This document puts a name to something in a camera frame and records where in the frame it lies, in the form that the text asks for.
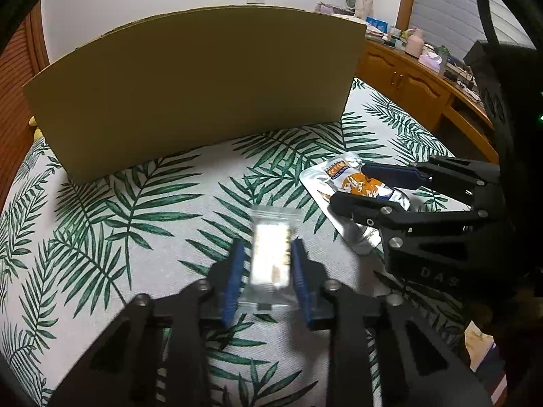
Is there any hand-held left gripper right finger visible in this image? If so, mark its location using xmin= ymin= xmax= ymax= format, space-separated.
xmin=289 ymin=237 xmax=495 ymax=407

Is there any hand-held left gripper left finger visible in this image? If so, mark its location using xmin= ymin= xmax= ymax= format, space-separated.
xmin=49 ymin=239 xmax=247 ymax=407

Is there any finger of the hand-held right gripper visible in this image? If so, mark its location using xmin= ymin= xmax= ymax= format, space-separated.
xmin=362 ymin=157 xmax=501 ymax=198
xmin=330 ymin=192 xmax=503 ymax=238

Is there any silver orange pouch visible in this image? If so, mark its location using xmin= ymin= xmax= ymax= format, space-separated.
xmin=299 ymin=153 xmax=410 ymax=255

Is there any small clear biscuit packet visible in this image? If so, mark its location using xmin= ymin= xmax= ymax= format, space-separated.
xmin=238 ymin=204 xmax=304 ymax=311

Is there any cardboard box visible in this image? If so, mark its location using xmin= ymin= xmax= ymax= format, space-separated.
xmin=22 ymin=5 xmax=368 ymax=185

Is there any beige printed bag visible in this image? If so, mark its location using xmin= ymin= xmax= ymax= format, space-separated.
xmin=464 ymin=322 xmax=507 ymax=395

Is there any wooden cabinet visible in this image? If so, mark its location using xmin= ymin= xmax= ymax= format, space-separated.
xmin=355 ymin=38 xmax=499 ymax=166

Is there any pink tissue box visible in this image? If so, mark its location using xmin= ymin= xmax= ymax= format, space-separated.
xmin=419 ymin=51 xmax=446 ymax=73

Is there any leaf print blanket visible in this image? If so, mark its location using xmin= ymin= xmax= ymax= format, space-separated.
xmin=0 ymin=78 xmax=476 ymax=407

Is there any pink bottle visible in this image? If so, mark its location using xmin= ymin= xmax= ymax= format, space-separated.
xmin=405 ymin=27 xmax=425 ymax=57

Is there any pile of folded cloths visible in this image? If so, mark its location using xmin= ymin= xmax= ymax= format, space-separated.
xmin=316 ymin=2 xmax=366 ymax=20

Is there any louvred wooden wardrobe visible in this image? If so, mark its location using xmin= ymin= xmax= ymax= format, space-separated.
xmin=0 ymin=0 xmax=49 ymax=208

